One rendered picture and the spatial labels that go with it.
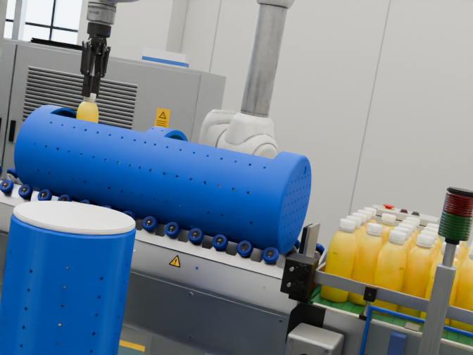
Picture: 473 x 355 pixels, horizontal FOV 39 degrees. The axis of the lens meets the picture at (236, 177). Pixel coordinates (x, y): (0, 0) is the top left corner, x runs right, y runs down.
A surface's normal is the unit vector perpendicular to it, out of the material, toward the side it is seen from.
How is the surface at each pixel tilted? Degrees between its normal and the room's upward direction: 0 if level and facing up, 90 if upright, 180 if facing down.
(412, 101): 90
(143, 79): 90
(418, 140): 90
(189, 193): 93
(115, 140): 54
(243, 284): 70
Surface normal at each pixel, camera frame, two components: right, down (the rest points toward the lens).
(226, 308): -0.40, 0.40
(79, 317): 0.42, 0.19
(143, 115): -0.24, 0.09
